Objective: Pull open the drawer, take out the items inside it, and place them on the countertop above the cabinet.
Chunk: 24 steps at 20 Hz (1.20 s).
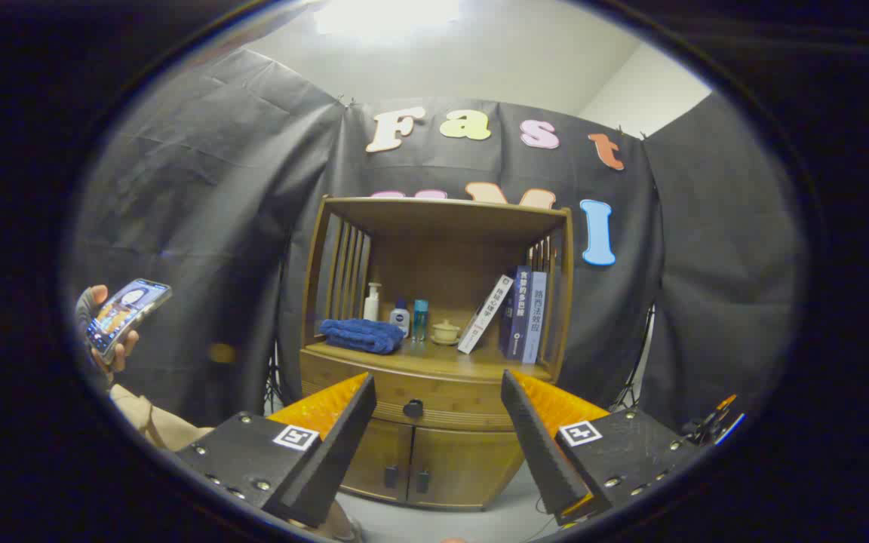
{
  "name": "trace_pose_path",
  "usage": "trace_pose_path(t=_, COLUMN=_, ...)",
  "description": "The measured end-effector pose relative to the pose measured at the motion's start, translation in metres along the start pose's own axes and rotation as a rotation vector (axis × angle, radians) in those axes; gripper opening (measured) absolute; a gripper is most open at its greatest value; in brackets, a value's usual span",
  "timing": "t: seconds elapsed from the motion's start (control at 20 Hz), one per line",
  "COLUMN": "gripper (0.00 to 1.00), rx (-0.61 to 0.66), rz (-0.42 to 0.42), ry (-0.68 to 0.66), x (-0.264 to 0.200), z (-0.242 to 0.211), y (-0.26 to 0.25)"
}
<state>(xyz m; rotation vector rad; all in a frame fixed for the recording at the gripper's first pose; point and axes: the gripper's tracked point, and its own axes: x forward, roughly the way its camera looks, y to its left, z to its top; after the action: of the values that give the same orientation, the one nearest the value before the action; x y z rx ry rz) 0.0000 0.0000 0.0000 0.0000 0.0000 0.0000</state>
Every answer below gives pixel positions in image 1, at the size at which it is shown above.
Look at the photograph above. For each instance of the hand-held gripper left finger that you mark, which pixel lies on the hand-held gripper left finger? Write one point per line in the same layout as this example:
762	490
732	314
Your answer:
340	445

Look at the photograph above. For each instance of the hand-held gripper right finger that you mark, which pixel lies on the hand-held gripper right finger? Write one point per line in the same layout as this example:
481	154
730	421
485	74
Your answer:
536	445

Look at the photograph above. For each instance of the black drawer knob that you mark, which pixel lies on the black drawer knob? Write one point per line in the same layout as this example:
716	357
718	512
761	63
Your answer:
413	409

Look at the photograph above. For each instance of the wooden drawer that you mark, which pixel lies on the wooden drawer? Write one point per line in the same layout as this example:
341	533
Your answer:
442	388

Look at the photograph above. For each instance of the wooden cabinet door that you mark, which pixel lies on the wooden cabinet door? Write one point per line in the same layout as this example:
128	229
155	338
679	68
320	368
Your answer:
378	460
472	467

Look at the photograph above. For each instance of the wooden countertop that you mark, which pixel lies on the wooden countertop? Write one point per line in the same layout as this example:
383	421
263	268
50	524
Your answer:
442	358

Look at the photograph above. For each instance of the wooden cabinet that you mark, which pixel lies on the wooden cabinet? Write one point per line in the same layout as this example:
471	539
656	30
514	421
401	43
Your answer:
442	271

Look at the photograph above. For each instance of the person's shoe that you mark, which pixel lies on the person's shoe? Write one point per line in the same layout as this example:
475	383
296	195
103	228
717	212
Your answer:
344	524

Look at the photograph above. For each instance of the black backdrop stand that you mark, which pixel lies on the black backdrop stand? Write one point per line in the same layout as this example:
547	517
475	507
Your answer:
637	369
274	381

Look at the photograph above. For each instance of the blue folded towel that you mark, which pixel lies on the blue folded towel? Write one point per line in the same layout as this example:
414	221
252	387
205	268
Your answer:
359	335

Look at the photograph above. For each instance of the pale blue book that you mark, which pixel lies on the pale blue book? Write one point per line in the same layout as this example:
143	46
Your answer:
534	317

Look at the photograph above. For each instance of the dark blue book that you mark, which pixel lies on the dark blue book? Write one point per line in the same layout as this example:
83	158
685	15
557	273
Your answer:
517	317

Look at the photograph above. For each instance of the white bottle with blue cap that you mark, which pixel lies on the white bottle with blue cap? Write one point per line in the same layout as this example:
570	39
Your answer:
400	320

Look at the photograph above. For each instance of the white book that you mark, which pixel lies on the white book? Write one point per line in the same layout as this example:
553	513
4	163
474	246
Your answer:
483	317

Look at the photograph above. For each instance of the white pump bottle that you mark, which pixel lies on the white pump bottle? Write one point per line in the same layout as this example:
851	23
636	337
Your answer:
372	308

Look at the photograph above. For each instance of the cream lidded teacup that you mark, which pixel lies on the cream lidded teacup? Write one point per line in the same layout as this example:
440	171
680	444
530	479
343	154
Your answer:
446	332

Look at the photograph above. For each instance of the clear blue bottle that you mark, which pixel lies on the clear blue bottle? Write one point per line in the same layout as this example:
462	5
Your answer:
420	320

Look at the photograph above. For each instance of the person's beige trousers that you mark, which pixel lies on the person's beige trousers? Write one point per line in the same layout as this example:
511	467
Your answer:
155	422

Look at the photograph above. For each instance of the smartphone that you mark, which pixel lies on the smartphone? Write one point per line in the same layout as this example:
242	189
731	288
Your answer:
125	309

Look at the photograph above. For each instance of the black backdrop cloth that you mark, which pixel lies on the black backdrop cloth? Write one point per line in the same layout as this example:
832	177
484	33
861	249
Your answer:
201	188

